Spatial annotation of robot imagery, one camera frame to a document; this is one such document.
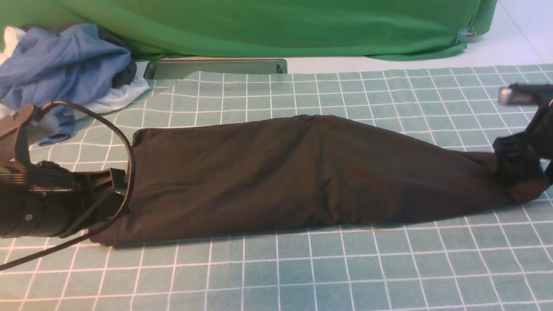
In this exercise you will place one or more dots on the gray metal tray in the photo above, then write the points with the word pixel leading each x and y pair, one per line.
pixel 178 69

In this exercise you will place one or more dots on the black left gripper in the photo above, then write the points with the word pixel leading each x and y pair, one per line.
pixel 46 200

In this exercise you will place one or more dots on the dark gray long-sleeve top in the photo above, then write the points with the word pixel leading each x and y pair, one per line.
pixel 299 172

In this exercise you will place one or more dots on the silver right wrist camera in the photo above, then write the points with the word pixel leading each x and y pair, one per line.
pixel 526 94

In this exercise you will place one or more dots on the blue crumpled garment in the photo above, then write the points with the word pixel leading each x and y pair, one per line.
pixel 76 67

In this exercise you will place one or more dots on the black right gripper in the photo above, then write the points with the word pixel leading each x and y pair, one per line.
pixel 535 141

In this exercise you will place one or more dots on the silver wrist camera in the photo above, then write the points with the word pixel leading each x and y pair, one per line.
pixel 526 94
pixel 18 131

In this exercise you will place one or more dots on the green backdrop cloth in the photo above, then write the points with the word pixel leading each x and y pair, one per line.
pixel 390 30

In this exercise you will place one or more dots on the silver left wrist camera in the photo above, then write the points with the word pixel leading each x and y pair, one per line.
pixel 18 131

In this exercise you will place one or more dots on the white crumpled garment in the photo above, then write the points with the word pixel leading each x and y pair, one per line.
pixel 116 99

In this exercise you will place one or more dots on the metal binder clip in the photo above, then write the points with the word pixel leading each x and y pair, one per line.
pixel 465 35

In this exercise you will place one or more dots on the green checkered tablecloth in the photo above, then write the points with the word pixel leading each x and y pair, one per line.
pixel 501 261

